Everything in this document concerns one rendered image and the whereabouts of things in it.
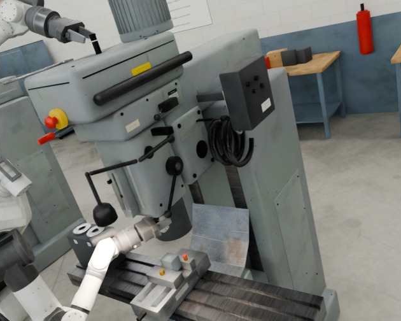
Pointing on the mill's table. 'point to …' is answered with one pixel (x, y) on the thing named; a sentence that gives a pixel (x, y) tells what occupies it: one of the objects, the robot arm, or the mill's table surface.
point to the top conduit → (106, 95)
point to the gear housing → (130, 116)
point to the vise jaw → (172, 281)
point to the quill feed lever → (174, 169)
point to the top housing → (101, 78)
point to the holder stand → (79, 237)
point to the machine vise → (162, 293)
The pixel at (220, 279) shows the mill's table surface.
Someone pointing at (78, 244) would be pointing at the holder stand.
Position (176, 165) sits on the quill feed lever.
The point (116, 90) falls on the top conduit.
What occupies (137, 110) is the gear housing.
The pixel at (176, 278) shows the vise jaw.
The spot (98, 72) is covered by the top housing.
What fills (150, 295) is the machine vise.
